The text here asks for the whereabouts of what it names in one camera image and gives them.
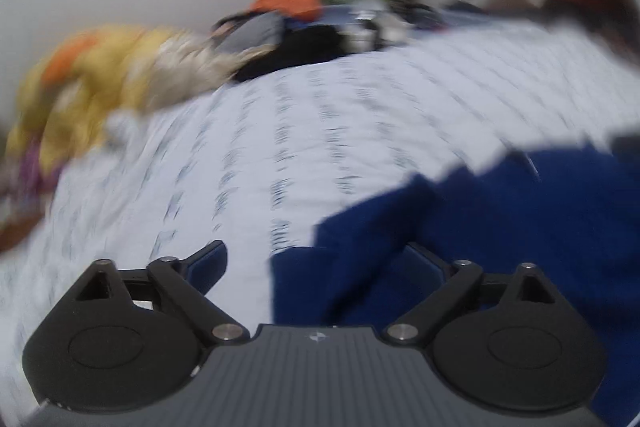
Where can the white script-print bedsheet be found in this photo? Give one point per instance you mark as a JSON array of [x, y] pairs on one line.
[[300, 122]]

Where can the blue beaded sweater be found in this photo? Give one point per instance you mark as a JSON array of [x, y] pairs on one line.
[[500, 232]]

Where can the yellow quilt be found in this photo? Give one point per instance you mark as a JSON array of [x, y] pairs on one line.
[[100, 77]]

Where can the white plastic bag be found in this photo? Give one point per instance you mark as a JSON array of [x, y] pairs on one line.
[[375, 27]]

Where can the black clothing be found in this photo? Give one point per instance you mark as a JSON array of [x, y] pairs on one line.
[[305, 49]]

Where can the grey clothing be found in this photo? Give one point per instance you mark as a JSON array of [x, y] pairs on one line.
[[255, 32]]

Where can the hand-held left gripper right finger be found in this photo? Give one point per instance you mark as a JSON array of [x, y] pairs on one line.
[[427, 263]]

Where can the purple patterned cloth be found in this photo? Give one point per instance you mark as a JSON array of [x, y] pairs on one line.
[[25, 187]]

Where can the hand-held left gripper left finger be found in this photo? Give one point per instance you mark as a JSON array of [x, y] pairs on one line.
[[207, 264]]

